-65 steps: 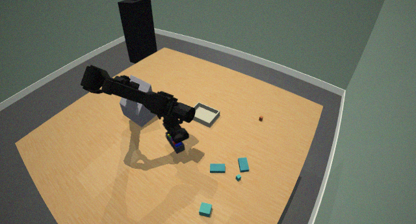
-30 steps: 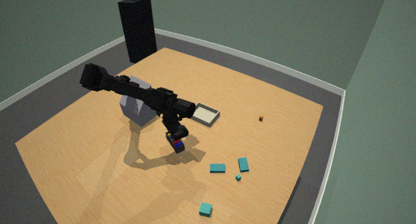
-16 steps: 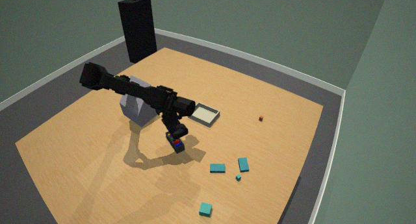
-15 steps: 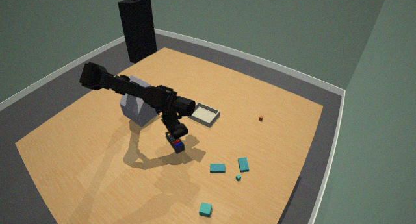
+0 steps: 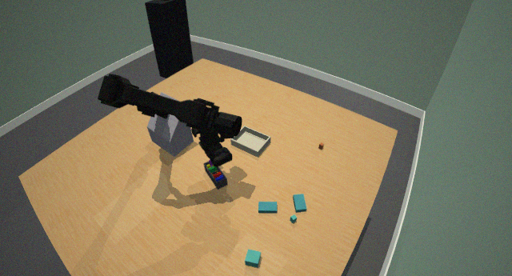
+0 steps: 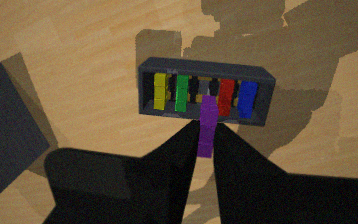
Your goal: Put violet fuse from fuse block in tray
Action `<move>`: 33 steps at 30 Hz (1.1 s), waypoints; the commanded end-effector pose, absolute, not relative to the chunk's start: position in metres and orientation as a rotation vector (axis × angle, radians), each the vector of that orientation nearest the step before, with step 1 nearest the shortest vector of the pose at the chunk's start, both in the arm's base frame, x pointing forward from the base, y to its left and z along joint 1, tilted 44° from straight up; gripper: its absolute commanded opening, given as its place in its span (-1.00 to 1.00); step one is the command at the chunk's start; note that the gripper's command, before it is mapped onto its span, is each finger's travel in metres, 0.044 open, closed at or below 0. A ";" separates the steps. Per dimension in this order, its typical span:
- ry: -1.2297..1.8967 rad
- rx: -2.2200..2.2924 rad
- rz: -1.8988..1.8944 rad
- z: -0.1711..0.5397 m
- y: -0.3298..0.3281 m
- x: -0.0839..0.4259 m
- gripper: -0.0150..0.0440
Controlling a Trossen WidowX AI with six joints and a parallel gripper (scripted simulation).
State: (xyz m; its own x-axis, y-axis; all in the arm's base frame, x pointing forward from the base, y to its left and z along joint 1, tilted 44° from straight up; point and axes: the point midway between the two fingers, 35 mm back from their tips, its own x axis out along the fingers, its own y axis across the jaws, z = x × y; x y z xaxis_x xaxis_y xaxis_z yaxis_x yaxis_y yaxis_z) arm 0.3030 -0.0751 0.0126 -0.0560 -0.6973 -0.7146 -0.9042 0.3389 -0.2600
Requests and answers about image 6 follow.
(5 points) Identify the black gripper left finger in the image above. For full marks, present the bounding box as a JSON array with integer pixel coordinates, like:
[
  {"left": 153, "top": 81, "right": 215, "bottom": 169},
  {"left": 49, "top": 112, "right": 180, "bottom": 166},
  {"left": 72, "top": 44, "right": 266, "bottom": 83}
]
[{"left": 43, "top": 120, "right": 200, "bottom": 224}]

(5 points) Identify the green fuse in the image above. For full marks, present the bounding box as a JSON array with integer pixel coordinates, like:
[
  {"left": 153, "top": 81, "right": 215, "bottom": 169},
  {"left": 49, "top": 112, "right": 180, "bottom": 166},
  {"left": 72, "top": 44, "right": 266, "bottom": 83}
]
[{"left": 175, "top": 75, "right": 189, "bottom": 112}]

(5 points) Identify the red fuse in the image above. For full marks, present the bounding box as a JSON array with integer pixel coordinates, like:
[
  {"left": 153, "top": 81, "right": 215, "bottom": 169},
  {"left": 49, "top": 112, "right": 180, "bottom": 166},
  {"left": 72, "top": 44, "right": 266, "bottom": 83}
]
[{"left": 218, "top": 78, "right": 235, "bottom": 116}]

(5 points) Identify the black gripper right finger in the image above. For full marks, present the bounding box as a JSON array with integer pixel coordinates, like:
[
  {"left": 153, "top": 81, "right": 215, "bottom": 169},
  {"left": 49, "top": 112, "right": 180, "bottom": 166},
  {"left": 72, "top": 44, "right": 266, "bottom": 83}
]
[{"left": 213, "top": 122, "right": 358, "bottom": 224}]

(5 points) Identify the violet blade fuse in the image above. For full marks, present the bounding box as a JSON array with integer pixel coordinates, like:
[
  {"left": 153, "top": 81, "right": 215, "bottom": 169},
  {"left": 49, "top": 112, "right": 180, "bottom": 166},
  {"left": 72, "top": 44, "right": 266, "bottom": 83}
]
[{"left": 197, "top": 88, "right": 219, "bottom": 159}]

